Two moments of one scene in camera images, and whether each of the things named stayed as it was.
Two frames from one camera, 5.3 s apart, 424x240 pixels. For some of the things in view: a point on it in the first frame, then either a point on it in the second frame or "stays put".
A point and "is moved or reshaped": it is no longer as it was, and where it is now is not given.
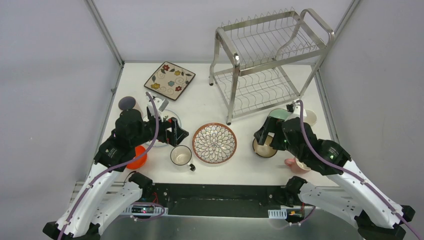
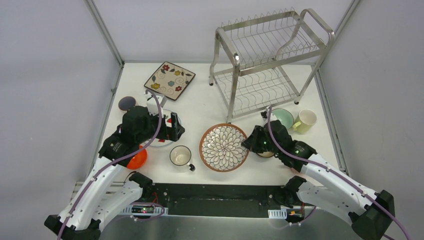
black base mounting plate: [218, 200] stays put
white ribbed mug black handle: [181, 155] stays put
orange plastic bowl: [139, 163] stays put
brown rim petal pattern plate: [214, 143] is moved or reshaped
